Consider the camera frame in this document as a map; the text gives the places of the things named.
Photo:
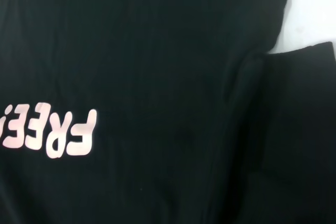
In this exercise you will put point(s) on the black shirt with FREE print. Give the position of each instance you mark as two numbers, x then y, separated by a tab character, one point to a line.
157	64

